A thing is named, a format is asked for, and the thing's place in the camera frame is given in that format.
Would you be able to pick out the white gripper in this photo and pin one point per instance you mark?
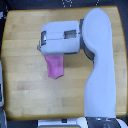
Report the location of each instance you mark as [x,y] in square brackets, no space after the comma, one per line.
[42,42]

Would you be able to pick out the grey object at left edge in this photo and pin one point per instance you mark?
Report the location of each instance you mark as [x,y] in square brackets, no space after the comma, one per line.
[1,87]

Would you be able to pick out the pink cloth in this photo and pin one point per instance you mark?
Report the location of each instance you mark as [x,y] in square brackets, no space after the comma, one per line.
[54,66]

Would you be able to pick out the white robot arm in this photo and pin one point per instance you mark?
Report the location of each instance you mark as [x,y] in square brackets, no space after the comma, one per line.
[94,36]

